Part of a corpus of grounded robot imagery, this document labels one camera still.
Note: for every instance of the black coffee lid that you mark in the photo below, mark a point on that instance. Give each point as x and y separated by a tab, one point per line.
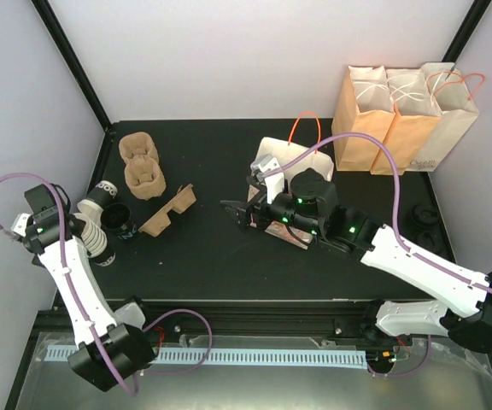
429	240
425	215

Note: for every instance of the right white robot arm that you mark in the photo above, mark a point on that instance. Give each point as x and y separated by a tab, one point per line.
461	303

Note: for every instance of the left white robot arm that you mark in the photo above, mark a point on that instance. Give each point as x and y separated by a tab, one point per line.
111	345

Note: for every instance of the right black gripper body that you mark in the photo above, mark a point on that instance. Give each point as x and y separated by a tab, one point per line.
264	219

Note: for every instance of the left black frame post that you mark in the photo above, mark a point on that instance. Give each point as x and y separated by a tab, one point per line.
62	43

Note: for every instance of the orange paper bag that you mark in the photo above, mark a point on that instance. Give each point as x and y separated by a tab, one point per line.
365	106
416	115

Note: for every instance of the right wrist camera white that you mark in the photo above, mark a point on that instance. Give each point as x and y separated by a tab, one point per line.
267	170

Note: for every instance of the right black frame post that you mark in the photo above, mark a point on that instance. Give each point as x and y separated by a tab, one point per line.
467	27

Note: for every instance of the printed Cream Bear paper bag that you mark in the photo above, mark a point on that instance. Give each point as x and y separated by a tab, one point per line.
271	150

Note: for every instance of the black coffee lid back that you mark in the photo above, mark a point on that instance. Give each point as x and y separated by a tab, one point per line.
425	215

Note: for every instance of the light blue cable duct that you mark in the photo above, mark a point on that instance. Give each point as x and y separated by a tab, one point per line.
263	357

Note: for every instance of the white bag orange handles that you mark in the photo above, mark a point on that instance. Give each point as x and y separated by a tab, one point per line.
454	94

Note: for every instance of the back-left pulp cup carrier stack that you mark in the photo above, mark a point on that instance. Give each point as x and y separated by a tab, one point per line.
143	174

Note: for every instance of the stack of white paper cups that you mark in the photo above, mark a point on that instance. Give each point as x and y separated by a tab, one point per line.
93	237

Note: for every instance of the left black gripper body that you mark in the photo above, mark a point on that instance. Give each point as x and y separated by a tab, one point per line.
82	223

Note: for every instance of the middle orange paper bag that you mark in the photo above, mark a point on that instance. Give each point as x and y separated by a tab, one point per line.
416	115

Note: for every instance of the left orange paper bag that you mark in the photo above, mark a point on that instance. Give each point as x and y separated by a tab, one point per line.
365	106

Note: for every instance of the black paper cup stack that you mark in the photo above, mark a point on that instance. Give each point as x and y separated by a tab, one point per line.
116	219

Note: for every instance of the black frame post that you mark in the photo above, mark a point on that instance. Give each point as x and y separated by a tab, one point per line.
467	27
62	43

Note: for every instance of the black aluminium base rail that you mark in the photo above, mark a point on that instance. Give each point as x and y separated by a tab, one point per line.
345	323

